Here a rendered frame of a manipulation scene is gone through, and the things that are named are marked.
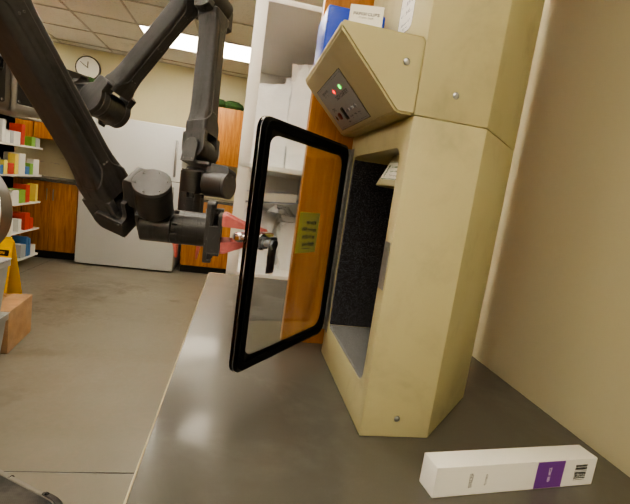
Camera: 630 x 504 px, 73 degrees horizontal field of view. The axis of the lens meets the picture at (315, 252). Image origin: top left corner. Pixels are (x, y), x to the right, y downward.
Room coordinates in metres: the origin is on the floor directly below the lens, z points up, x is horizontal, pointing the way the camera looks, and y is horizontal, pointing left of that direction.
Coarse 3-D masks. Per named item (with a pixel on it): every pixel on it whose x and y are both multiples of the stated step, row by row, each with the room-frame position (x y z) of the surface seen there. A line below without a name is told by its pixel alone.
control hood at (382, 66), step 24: (360, 24) 0.58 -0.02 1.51; (336, 48) 0.63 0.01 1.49; (360, 48) 0.57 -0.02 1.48; (384, 48) 0.58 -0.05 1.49; (408, 48) 0.59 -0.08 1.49; (312, 72) 0.80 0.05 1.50; (360, 72) 0.61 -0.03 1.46; (384, 72) 0.58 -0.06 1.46; (408, 72) 0.59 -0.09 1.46; (360, 96) 0.66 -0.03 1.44; (384, 96) 0.59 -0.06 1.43; (408, 96) 0.59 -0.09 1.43; (384, 120) 0.66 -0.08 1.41
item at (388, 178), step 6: (396, 156) 0.73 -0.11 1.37; (390, 162) 0.74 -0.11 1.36; (396, 162) 0.72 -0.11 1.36; (390, 168) 0.72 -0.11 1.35; (396, 168) 0.71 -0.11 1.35; (384, 174) 0.73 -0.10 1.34; (390, 174) 0.71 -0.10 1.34; (378, 180) 0.75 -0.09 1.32; (384, 180) 0.72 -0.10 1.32; (390, 180) 0.70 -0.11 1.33; (384, 186) 0.80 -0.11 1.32; (390, 186) 0.81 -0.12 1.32
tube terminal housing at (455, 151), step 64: (384, 0) 0.83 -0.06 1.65; (448, 0) 0.59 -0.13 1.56; (512, 0) 0.61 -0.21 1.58; (448, 64) 0.60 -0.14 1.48; (512, 64) 0.67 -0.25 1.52; (384, 128) 0.71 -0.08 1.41; (448, 128) 0.60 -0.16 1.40; (512, 128) 0.74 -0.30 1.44; (448, 192) 0.60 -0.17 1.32; (448, 256) 0.61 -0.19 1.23; (384, 320) 0.59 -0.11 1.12; (448, 320) 0.61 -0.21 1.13; (384, 384) 0.60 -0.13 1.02; (448, 384) 0.67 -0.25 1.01
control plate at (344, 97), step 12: (336, 72) 0.69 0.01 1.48; (324, 84) 0.78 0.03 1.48; (336, 84) 0.72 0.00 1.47; (348, 84) 0.67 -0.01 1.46; (324, 96) 0.82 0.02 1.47; (336, 96) 0.76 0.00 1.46; (348, 96) 0.71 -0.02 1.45; (336, 108) 0.81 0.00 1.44; (348, 108) 0.75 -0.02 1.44; (360, 108) 0.69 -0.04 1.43; (336, 120) 0.86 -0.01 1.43; (348, 120) 0.79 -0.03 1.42; (360, 120) 0.73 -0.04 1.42
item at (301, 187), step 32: (256, 160) 0.62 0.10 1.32; (288, 160) 0.69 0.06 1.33; (320, 160) 0.79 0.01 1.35; (288, 192) 0.71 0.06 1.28; (320, 192) 0.80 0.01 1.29; (288, 224) 0.72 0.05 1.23; (320, 224) 0.82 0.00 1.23; (288, 256) 0.73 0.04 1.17; (320, 256) 0.84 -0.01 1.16; (256, 288) 0.66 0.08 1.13; (288, 288) 0.74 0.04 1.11; (320, 288) 0.86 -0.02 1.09; (256, 320) 0.67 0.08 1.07; (288, 320) 0.76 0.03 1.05
